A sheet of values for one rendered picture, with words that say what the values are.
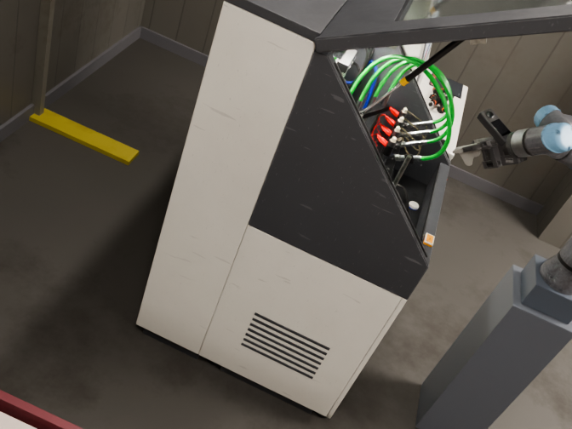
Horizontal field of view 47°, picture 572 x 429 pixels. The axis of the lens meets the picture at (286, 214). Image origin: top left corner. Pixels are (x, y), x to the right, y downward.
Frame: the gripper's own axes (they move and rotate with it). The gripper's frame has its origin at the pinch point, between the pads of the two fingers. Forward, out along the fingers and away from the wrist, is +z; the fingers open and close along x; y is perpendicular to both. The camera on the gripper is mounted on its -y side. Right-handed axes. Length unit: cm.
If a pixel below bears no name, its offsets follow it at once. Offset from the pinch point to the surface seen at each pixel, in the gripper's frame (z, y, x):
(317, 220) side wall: 33, 9, -37
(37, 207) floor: 176, -22, -93
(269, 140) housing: 30, -19, -46
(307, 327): 59, 48, -39
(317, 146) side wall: 19.5, -13.4, -36.6
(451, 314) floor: 113, 98, 68
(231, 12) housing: 17, -56, -51
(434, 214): 30.6, 23.3, 7.4
